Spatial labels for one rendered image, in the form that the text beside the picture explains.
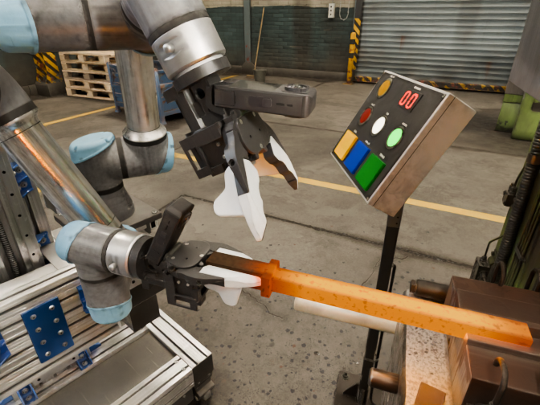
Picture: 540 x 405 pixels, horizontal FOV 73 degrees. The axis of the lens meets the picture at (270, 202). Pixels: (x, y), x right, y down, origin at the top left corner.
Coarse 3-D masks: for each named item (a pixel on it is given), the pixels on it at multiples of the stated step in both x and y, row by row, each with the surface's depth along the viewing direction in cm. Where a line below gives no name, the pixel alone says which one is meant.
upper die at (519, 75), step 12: (528, 12) 40; (528, 24) 39; (528, 36) 39; (528, 48) 38; (516, 60) 41; (528, 60) 37; (516, 72) 41; (528, 72) 37; (516, 84) 40; (528, 84) 36
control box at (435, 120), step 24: (384, 72) 102; (384, 96) 96; (408, 96) 85; (432, 96) 77; (408, 120) 81; (432, 120) 75; (456, 120) 75; (336, 144) 111; (384, 144) 86; (408, 144) 78; (432, 144) 77; (360, 168) 92; (384, 168) 82; (408, 168) 79; (360, 192) 87; (384, 192) 81; (408, 192) 82
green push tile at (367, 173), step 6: (372, 156) 87; (366, 162) 88; (372, 162) 86; (378, 162) 84; (366, 168) 87; (372, 168) 85; (378, 168) 83; (360, 174) 89; (366, 174) 86; (372, 174) 84; (378, 174) 83; (360, 180) 88; (366, 180) 85; (372, 180) 83; (366, 186) 84
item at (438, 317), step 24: (216, 264) 53; (240, 264) 53; (264, 264) 53; (264, 288) 51; (288, 288) 51; (312, 288) 49; (336, 288) 49; (360, 288) 49; (360, 312) 48; (384, 312) 47; (408, 312) 46; (432, 312) 46; (456, 312) 46; (456, 336) 45; (504, 336) 43; (528, 336) 42
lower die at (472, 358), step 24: (456, 288) 52; (480, 288) 54; (504, 288) 54; (480, 312) 47; (504, 312) 48; (528, 312) 48; (480, 336) 43; (456, 360) 46; (480, 360) 41; (528, 360) 41; (456, 384) 45; (480, 384) 39; (528, 384) 39
